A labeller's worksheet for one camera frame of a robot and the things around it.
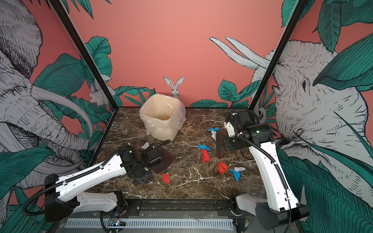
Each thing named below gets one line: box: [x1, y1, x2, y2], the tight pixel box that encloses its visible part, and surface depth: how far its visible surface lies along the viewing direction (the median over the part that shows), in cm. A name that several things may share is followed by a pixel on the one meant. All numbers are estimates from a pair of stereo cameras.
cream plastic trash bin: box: [139, 93, 187, 142], surface depth 94 cm
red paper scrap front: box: [161, 173, 171, 184], surface depth 86 cm
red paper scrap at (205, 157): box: [201, 148, 211, 165], surface depth 95 cm
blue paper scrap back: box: [207, 127, 221, 132], surface depth 109 cm
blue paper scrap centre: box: [196, 142, 212, 151], surface depth 100 cm
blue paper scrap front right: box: [229, 168, 241, 183], surface depth 87 cm
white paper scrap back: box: [210, 130, 217, 142], surface depth 106 cm
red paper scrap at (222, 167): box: [217, 160, 229, 175], surface depth 90 cm
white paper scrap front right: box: [233, 166, 247, 172], surface depth 89 cm
